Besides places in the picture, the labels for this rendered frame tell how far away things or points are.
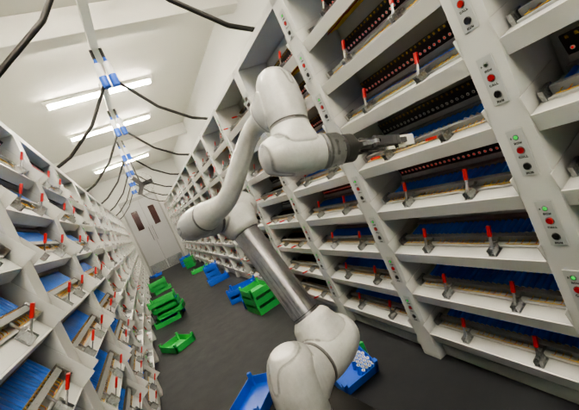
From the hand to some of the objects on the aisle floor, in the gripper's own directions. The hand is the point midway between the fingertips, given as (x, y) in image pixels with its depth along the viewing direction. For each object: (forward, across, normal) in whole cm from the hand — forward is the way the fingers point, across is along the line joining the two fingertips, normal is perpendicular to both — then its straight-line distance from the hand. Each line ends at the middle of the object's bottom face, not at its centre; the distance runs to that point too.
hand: (400, 141), depth 96 cm
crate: (+8, -78, -90) cm, 120 cm away
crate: (-30, -106, -107) cm, 154 cm away
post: (+48, +21, -87) cm, 101 cm away
